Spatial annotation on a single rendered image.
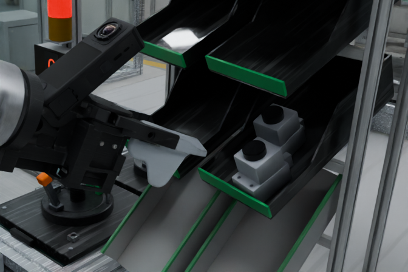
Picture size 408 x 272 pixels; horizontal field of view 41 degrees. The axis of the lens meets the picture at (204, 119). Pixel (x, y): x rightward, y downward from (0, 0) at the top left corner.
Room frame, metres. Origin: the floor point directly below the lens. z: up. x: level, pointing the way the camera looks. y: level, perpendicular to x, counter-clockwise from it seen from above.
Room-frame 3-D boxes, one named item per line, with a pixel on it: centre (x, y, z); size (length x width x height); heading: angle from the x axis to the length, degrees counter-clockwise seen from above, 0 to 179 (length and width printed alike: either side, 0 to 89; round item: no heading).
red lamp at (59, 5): (1.16, 0.32, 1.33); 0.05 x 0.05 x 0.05
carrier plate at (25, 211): (0.95, 0.24, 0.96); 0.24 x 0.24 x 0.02; 53
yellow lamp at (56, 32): (1.16, 0.32, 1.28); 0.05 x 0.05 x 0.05
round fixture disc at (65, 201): (0.95, 0.24, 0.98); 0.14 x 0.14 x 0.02
